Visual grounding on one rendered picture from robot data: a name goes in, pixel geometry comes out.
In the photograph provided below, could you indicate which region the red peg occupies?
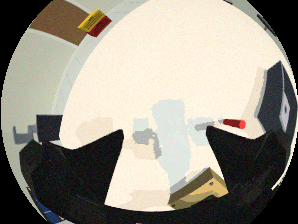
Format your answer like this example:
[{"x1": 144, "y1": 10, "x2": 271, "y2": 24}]
[{"x1": 223, "y1": 119, "x2": 246, "y2": 129}]

